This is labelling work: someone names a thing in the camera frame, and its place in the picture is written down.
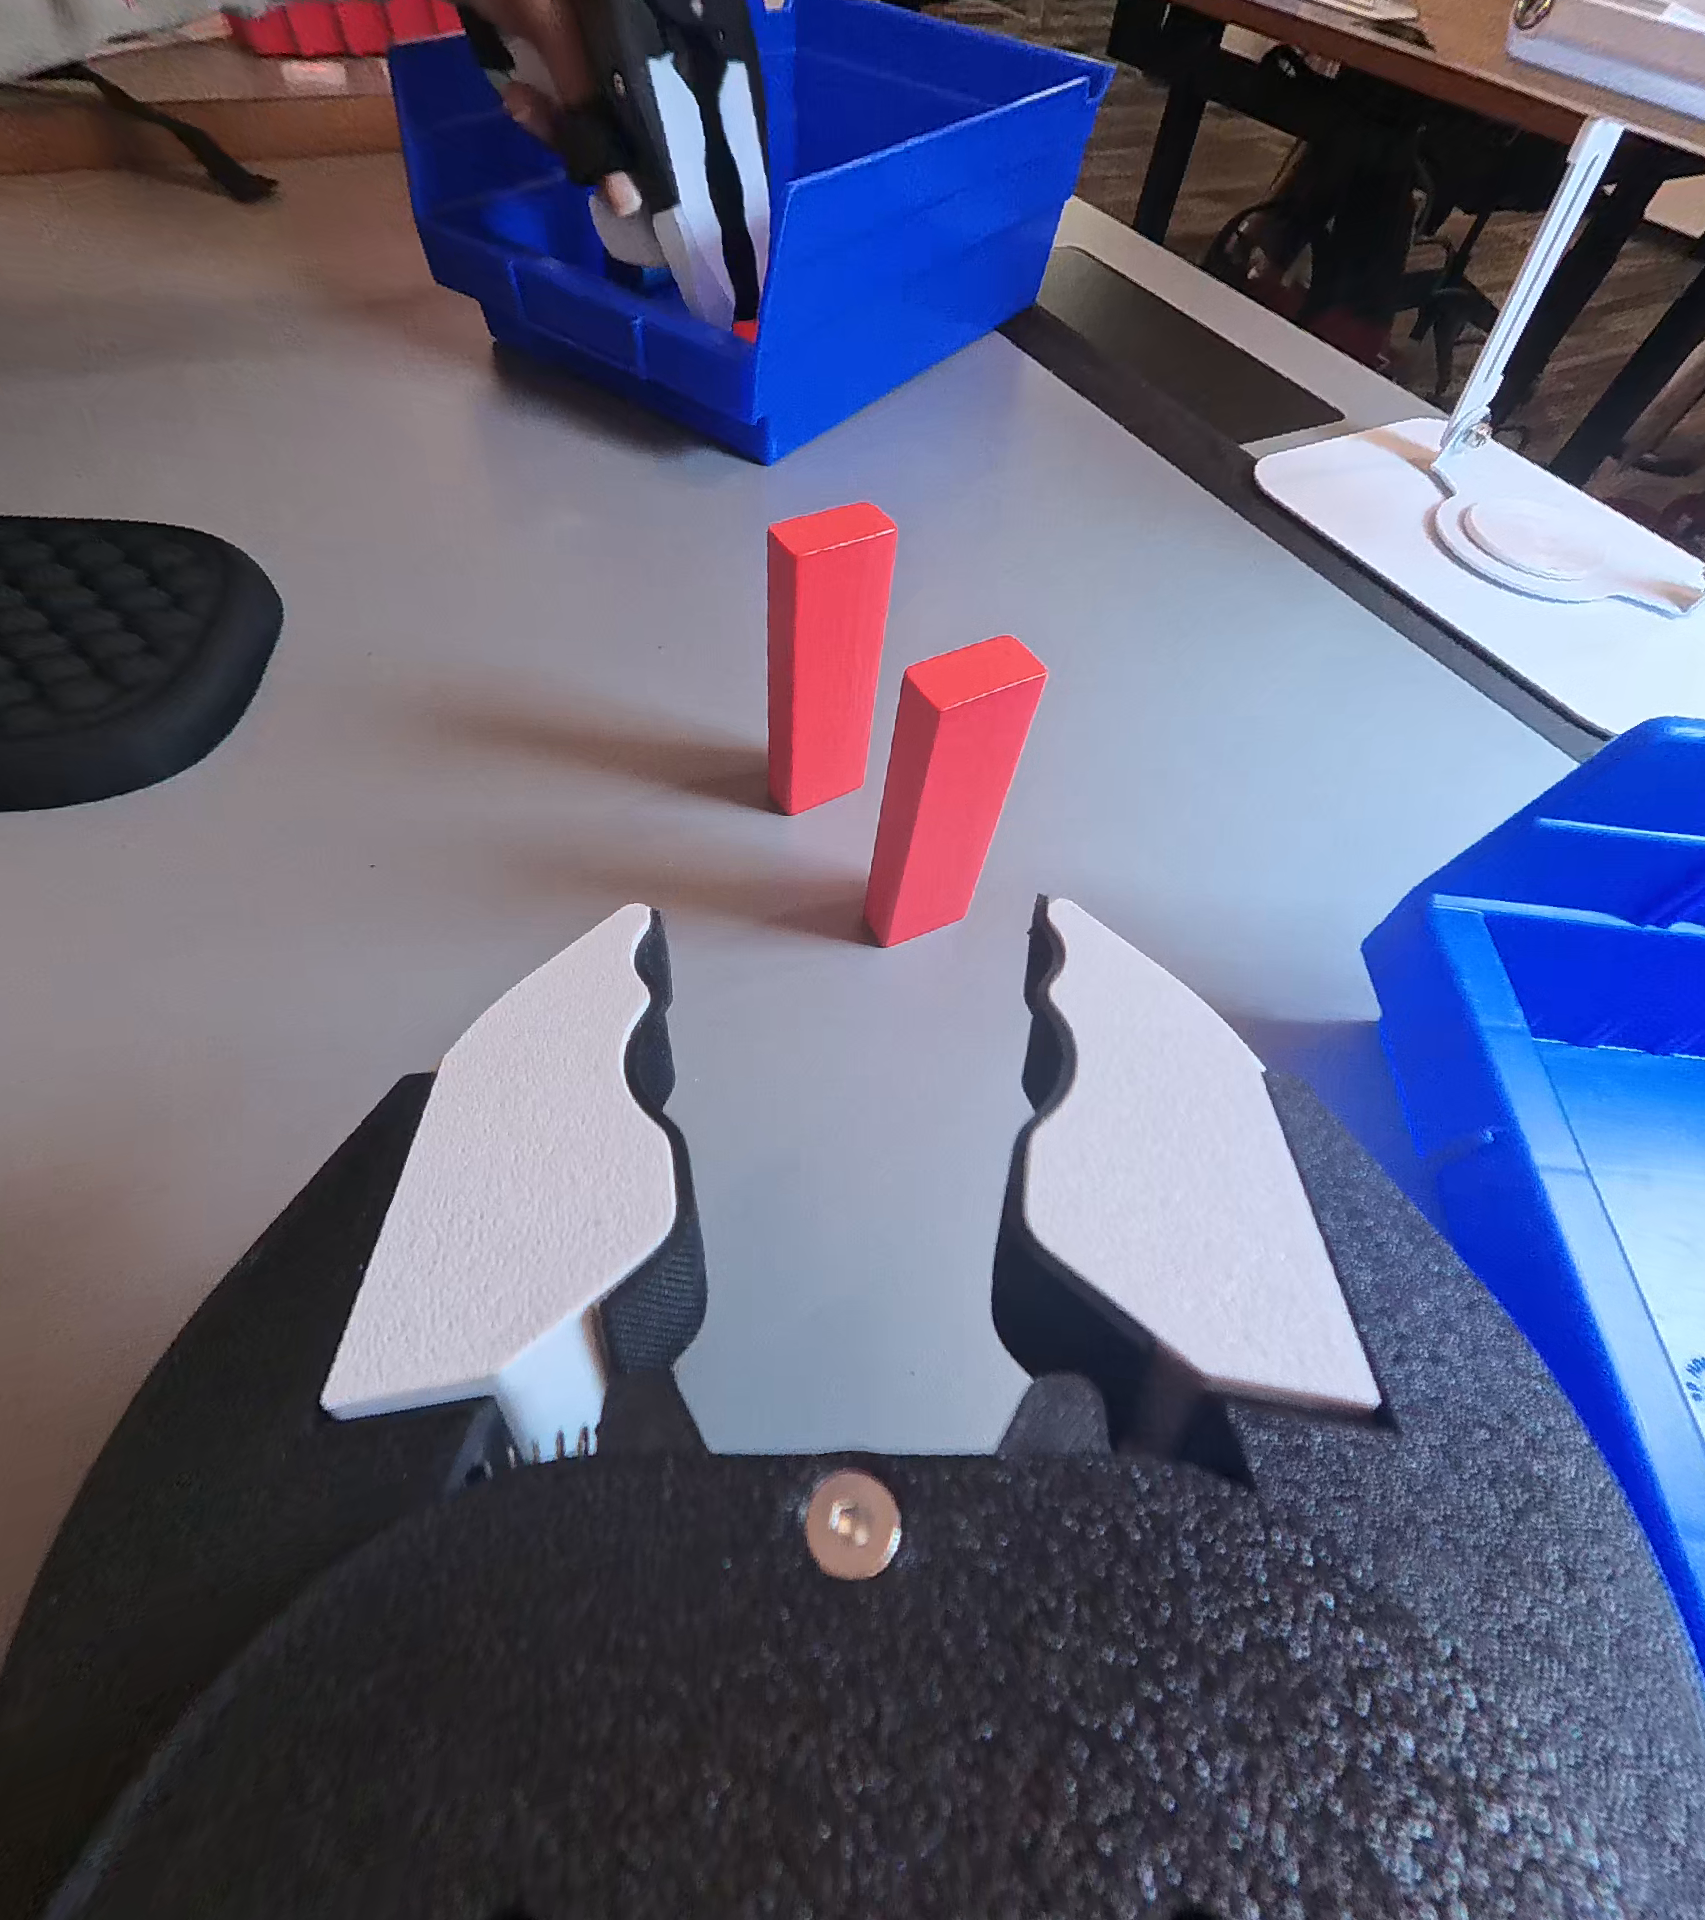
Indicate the red plastic crate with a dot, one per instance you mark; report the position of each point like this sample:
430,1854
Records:
342,28

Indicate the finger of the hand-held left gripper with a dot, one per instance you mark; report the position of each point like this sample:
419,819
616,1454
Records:
686,195
743,165

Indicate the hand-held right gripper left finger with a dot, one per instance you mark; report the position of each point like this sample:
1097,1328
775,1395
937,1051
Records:
524,1188

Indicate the brown wooden table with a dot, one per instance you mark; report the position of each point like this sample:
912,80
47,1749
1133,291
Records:
1391,46

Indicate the person's left hand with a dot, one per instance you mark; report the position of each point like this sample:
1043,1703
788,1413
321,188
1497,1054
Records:
530,110

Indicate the blue plastic bin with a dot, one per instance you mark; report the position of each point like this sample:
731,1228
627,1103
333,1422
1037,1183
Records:
925,270
1661,1203

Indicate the white document stand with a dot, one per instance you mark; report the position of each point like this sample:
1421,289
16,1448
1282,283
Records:
1361,479

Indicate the red rectangular wooden block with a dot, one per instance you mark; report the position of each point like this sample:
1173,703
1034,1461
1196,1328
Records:
949,797
831,662

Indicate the black padded armrest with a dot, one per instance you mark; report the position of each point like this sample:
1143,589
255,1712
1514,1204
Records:
43,662

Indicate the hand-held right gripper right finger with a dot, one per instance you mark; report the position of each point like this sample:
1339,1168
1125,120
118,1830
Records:
1184,1203

